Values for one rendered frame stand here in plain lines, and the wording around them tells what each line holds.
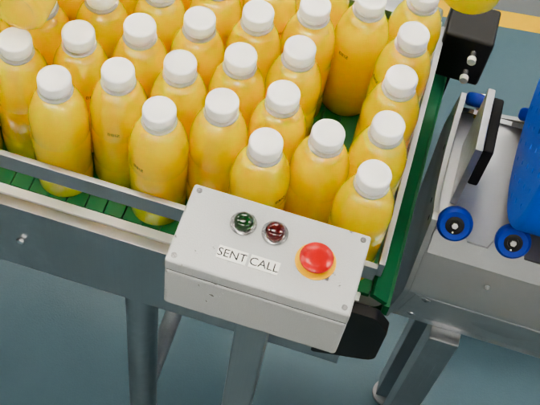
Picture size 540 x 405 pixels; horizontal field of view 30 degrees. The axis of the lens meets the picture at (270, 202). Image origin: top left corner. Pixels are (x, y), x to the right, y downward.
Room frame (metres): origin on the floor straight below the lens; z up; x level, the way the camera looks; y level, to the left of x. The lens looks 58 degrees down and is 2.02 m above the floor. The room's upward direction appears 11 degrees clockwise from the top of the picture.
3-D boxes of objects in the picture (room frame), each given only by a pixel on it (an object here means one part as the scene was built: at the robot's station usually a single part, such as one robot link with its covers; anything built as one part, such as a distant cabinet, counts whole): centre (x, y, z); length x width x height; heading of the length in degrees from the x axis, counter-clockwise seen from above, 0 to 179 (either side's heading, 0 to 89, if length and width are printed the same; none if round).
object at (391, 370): (0.85, -0.32, 0.31); 0.06 x 0.06 x 0.63; 83
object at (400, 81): (0.78, -0.13, 1.09); 0.04 x 0.04 x 0.02
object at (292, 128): (0.73, 0.01, 0.99); 0.07 x 0.07 x 0.19
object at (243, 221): (0.55, 0.02, 1.11); 0.02 x 0.02 x 0.01
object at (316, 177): (0.68, -0.05, 0.99); 0.07 x 0.07 x 0.19
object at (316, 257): (0.52, -0.06, 1.11); 0.04 x 0.04 x 0.01
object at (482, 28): (0.99, -0.23, 0.95); 0.10 x 0.07 x 0.10; 173
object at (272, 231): (0.54, -0.01, 1.11); 0.02 x 0.02 x 0.01
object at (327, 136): (0.68, -0.05, 1.09); 0.04 x 0.04 x 0.02
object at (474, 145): (0.79, -0.25, 0.99); 0.10 x 0.02 x 0.12; 173
